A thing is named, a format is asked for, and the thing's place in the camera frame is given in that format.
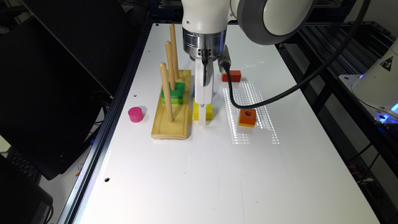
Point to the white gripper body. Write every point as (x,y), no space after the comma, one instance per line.
(204,80)

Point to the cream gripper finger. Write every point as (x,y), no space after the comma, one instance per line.
(202,114)

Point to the yellow square block with hole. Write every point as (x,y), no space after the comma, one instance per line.
(209,111)

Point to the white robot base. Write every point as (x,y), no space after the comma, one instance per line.
(376,89)

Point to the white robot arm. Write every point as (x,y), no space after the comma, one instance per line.
(205,23)

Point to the dark green square block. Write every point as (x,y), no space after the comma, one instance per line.
(179,91)

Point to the light green square block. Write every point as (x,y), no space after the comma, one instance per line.
(174,101)

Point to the red rectangular block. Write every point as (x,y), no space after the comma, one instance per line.
(235,76)

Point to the yellow block under orange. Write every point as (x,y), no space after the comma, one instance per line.
(246,125)

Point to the orange square block with hole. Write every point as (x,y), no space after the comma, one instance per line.
(247,116)

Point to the pink cylinder block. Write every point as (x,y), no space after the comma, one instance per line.
(135,114)

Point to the front wooden peg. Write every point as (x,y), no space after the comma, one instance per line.
(166,90)

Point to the wooden peg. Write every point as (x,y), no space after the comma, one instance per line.
(168,47)
(174,51)
(166,90)

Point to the middle wooden peg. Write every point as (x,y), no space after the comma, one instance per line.
(168,47)

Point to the rear wooden peg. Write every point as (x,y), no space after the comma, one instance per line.
(174,51)

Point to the large black panel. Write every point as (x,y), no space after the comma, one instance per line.
(56,69)

